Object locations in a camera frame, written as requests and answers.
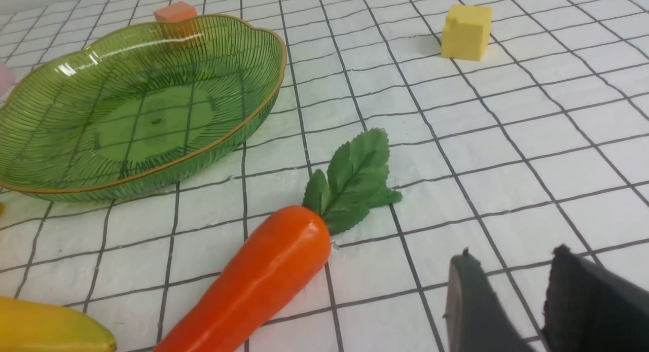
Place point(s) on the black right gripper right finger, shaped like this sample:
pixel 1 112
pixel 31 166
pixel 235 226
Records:
pixel 589 308

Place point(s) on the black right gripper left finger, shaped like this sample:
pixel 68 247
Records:
pixel 475 319

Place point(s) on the yellow toy banana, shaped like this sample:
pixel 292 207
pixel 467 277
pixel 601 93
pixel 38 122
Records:
pixel 29 326

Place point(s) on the orange toy carrot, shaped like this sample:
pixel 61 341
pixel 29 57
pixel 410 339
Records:
pixel 288 249

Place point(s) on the white grid tablecloth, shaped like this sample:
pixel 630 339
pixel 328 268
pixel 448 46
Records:
pixel 542 142

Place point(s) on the yellow foam cube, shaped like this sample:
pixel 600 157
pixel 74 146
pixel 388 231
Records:
pixel 466 32

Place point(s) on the orange foam cube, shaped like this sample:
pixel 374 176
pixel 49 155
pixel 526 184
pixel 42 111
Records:
pixel 175 12

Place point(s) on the green glass leaf plate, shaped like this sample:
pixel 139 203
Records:
pixel 140 108

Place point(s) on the pink foam cube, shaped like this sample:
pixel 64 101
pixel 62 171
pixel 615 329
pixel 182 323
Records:
pixel 7 79

